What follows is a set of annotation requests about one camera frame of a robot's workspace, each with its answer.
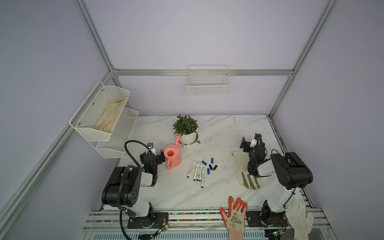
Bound white cotton glove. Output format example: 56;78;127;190
286;197;314;240

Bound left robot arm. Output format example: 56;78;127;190
102;151;166;219

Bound white wire wall basket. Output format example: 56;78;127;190
187;65;231;97

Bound white marker pen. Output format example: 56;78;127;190
193;162;200;181
200;167;205;188
187;160;196;178
198;162;204;182
196;162;201;182

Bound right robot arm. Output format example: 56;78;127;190
233;134;313;227

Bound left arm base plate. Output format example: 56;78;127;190
127;212;169;229

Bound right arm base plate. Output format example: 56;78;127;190
246;211;288;228

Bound upper white mesh shelf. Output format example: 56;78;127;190
69;82;131;142

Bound beige glove in shelf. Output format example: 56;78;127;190
94;97;128;134

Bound pink watering can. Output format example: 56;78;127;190
164;136;182;170

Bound lower white mesh shelf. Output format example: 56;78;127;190
95;108;139;159

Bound potted green plant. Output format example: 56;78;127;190
173;115;199;143

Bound beige green-fingered glove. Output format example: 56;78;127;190
232;152;264;190

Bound orange palm work glove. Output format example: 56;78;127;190
220;196;248;240

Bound white plant saucer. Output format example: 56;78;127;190
180;139;199;146

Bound white mesh shelf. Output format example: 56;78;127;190
69;82;131;142
95;108;139;159

